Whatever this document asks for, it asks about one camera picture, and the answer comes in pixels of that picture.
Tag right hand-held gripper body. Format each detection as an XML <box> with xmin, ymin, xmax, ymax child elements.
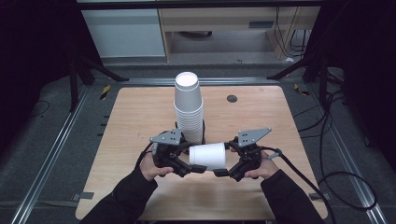
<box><xmin>231</xmin><ymin>126</ymin><xmax>273</xmax><ymax>183</ymax></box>

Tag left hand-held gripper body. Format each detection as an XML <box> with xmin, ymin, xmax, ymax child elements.
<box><xmin>148</xmin><ymin>128</ymin><xmax>191</xmax><ymax>175</ymax></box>

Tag white disposable drinking cup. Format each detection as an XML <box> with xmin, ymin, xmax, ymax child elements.
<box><xmin>189</xmin><ymin>142</ymin><xmax>227</xmax><ymax>171</ymax></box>

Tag stack of white paper cups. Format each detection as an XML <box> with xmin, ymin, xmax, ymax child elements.
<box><xmin>173</xmin><ymin>71</ymin><xmax>205</xmax><ymax>146</ymax></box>

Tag person's left hand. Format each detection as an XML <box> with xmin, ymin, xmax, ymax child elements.
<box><xmin>139</xmin><ymin>151</ymin><xmax>175</xmax><ymax>183</ymax></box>

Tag person's right hand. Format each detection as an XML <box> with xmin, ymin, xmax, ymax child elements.
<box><xmin>243</xmin><ymin>150</ymin><xmax>280</xmax><ymax>181</ymax></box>

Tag yellow and black floor tape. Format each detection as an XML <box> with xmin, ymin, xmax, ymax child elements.
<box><xmin>293</xmin><ymin>83</ymin><xmax>311</xmax><ymax>97</ymax></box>
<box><xmin>99</xmin><ymin>85</ymin><xmax>112</xmax><ymax>101</ymax></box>

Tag grey tape piece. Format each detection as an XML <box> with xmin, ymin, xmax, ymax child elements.
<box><xmin>72</xmin><ymin>191</ymin><xmax>95</xmax><ymax>201</ymax></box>
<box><xmin>308</xmin><ymin>192</ymin><xmax>332</xmax><ymax>201</ymax></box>

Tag black metal stand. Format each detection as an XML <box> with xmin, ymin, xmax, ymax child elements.
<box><xmin>66</xmin><ymin>50</ymin><xmax>130</xmax><ymax>114</ymax></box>
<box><xmin>266</xmin><ymin>54</ymin><xmax>332</xmax><ymax>108</ymax></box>

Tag white cabinet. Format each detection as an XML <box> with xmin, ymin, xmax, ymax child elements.
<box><xmin>81</xmin><ymin>8</ymin><xmax>166</xmax><ymax>59</ymax></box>

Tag light wooden desk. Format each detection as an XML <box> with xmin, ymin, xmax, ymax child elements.
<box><xmin>158</xmin><ymin>7</ymin><xmax>321</xmax><ymax>61</ymax></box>

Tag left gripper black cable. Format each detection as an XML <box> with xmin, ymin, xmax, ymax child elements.
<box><xmin>134</xmin><ymin>141</ymin><xmax>157</xmax><ymax>171</ymax></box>

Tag black floor cables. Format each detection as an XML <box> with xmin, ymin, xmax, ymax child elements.
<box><xmin>293</xmin><ymin>88</ymin><xmax>378</xmax><ymax>212</ymax></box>

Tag metal floor rail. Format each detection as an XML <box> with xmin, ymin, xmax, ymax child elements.
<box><xmin>10</xmin><ymin>86</ymin><xmax>90</xmax><ymax>224</ymax></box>
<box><xmin>306</xmin><ymin>83</ymin><xmax>389</xmax><ymax>224</ymax></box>

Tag bundle of black desk cables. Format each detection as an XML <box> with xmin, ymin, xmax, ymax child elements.
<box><xmin>275</xmin><ymin>7</ymin><xmax>313</xmax><ymax>60</ymax></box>

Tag thin black floor cable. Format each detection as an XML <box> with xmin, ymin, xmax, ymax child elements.
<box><xmin>30</xmin><ymin>99</ymin><xmax>51</xmax><ymax>119</ymax></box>

